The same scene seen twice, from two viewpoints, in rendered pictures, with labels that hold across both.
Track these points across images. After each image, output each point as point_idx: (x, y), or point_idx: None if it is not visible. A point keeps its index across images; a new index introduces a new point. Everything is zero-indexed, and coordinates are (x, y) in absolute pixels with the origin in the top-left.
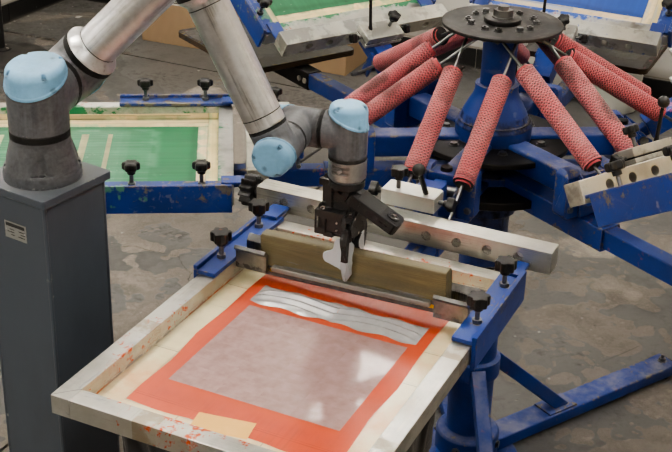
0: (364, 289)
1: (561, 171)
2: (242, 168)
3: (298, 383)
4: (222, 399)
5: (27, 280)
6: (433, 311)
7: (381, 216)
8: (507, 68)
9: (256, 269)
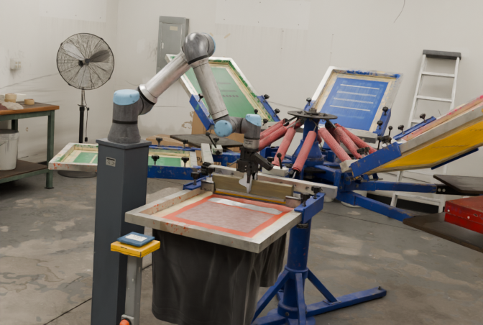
0: (256, 195)
1: (337, 170)
2: (200, 171)
3: (228, 221)
4: (197, 222)
5: (113, 184)
6: (285, 203)
7: (264, 162)
8: (314, 129)
9: (209, 190)
